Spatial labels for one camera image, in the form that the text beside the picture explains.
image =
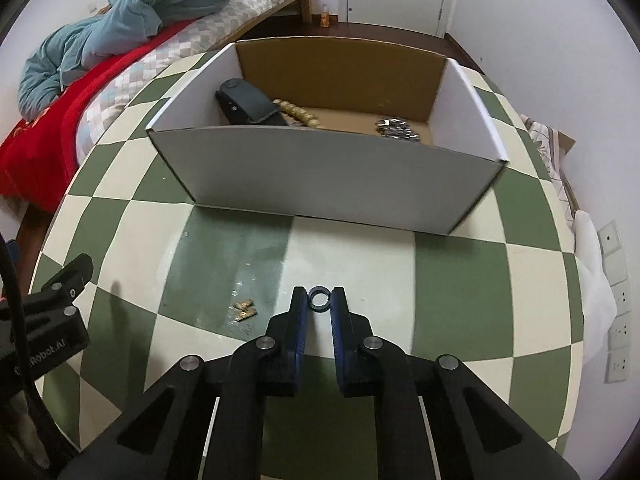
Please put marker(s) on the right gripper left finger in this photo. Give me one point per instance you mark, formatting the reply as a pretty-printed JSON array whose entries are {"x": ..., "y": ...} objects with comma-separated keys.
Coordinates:
[{"x": 288, "y": 329}]

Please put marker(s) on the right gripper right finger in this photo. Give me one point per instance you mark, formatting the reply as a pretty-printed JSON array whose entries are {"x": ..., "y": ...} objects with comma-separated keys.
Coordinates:
[{"x": 348, "y": 330}]

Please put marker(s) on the green white checkered tablecloth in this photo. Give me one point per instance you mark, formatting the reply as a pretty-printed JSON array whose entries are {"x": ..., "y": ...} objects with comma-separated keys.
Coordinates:
[{"x": 501, "y": 292}]

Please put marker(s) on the bed with red sheet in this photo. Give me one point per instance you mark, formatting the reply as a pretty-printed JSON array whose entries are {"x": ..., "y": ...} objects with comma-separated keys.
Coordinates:
[{"x": 39, "y": 158}]

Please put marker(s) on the white cardboard box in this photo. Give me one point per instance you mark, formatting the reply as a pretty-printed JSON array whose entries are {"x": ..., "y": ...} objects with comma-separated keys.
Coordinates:
[{"x": 378, "y": 133}]

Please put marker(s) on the white cloth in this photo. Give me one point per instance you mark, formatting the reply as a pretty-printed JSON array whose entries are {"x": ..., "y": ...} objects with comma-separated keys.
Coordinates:
[{"x": 598, "y": 303}]

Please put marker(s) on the patterned fabric on box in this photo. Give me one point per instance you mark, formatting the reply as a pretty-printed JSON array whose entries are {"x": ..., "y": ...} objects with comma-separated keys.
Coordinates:
[{"x": 553, "y": 146}]

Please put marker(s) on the small orange bottle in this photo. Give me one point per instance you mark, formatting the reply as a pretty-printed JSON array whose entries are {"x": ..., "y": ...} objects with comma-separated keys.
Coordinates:
[{"x": 325, "y": 17}]

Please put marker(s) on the blue rumpled duvet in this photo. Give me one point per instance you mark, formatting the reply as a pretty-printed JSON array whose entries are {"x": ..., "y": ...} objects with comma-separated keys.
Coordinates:
[{"x": 74, "y": 49}]

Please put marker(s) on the white wall socket strip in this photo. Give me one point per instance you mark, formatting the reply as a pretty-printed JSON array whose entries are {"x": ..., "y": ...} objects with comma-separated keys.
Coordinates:
[{"x": 619, "y": 333}]

